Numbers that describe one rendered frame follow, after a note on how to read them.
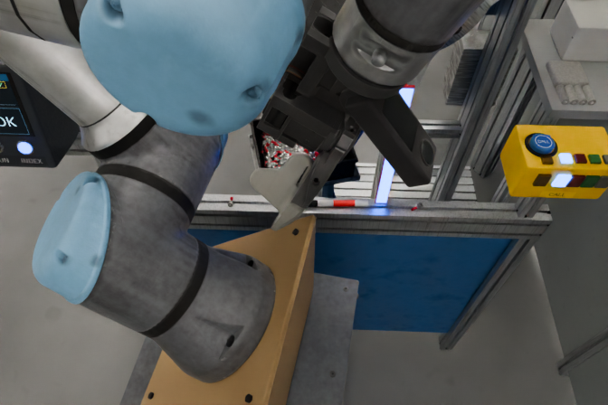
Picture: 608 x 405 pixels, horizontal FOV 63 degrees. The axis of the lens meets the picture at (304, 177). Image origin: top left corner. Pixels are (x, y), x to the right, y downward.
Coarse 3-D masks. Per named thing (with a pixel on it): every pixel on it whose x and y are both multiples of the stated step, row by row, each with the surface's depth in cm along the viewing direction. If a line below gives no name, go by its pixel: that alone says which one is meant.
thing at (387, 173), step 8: (408, 96) 78; (408, 104) 80; (384, 168) 94; (392, 168) 94; (384, 176) 96; (392, 176) 96; (384, 184) 98; (384, 192) 100; (376, 200) 102; (384, 200) 102
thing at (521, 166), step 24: (528, 144) 86; (576, 144) 86; (600, 144) 86; (504, 168) 93; (528, 168) 83; (552, 168) 83; (576, 168) 83; (600, 168) 83; (528, 192) 88; (552, 192) 88; (576, 192) 88; (600, 192) 88
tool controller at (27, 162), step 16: (0, 64) 71; (0, 80) 72; (16, 80) 72; (0, 96) 74; (16, 96) 74; (32, 96) 75; (0, 112) 76; (16, 112) 75; (32, 112) 76; (48, 112) 79; (0, 128) 78; (16, 128) 77; (32, 128) 77; (48, 128) 79; (64, 128) 85; (48, 144) 80; (64, 144) 85; (0, 160) 82; (16, 160) 82; (32, 160) 81; (48, 160) 81
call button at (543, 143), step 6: (534, 138) 85; (540, 138) 85; (546, 138) 85; (534, 144) 84; (540, 144) 84; (546, 144) 84; (552, 144) 84; (534, 150) 85; (540, 150) 84; (546, 150) 84; (552, 150) 84
